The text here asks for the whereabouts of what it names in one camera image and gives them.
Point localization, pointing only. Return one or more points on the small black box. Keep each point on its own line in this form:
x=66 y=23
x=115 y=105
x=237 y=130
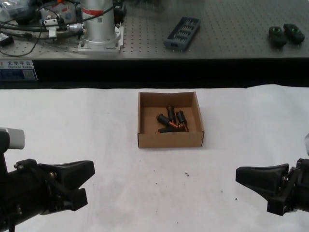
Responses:
x=6 y=39

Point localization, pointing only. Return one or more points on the blue-grey bit case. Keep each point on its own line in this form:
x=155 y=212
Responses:
x=183 y=32

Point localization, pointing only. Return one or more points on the blue and white bench label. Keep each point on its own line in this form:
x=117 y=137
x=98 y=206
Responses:
x=17 y=70

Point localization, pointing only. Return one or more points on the silver-white machine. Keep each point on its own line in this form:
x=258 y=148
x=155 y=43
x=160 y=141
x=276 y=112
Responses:
x=100 y=26

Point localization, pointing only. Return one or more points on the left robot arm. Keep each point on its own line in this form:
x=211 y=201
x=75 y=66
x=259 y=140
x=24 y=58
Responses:
x=12 y=195

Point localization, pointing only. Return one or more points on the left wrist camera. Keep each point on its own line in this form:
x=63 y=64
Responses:
x=15 y=139

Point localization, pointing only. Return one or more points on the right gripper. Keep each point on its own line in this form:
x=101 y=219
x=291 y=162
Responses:
x=298 y=188

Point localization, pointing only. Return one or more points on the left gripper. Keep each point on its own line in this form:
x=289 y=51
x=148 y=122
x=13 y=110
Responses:
x=41 y=191

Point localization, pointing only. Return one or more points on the silver cylindrical lens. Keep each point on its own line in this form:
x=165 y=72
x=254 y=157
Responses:
x=75 y=28

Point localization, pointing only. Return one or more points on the metal bench with holes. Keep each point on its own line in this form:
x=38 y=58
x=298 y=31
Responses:
x=217 y=36

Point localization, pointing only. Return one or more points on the brown cardboard box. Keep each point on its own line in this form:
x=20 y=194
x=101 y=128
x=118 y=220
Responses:
x=147 y=140

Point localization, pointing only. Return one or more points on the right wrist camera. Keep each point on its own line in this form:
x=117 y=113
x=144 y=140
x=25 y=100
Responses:
x=307 y=143

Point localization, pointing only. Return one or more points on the white bracket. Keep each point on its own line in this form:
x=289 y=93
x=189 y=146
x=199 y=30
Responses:
x=51 y=26

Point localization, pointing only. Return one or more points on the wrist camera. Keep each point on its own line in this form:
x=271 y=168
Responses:
x=15 y=139
x=307 y=143

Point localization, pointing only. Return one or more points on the black knob with green centre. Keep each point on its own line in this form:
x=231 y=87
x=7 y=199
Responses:
x=294 y=32
x=277 y=35

